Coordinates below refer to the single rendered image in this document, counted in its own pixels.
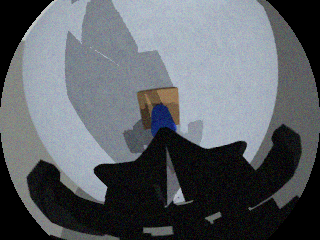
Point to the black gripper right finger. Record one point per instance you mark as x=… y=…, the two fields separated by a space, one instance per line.
x=190 y=160

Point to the blue marker cap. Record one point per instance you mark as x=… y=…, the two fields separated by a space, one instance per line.
x=160 y=118

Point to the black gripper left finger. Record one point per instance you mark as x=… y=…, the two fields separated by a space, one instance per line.
x=150 y=168

